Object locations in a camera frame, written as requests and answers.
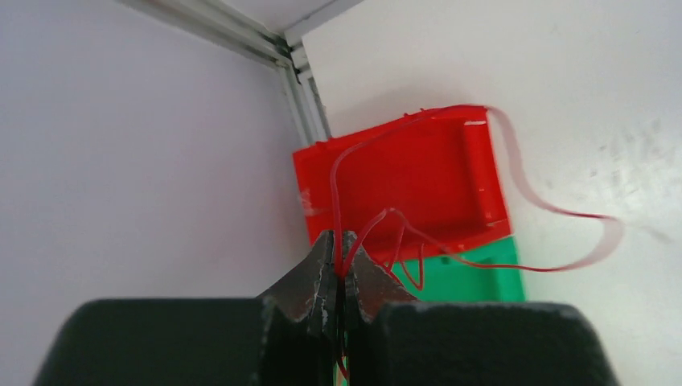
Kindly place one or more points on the green plastic bin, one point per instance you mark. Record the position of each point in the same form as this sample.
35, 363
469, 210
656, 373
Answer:
446, 280

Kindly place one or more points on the red plastic bin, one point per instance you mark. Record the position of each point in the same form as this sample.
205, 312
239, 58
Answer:
436, 169

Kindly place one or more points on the aluminium frame rail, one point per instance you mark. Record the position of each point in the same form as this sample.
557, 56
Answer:
283, 50

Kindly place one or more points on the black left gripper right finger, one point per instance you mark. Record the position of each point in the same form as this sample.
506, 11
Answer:
395, 339

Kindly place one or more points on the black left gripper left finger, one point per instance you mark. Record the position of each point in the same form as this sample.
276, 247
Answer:
284, 336

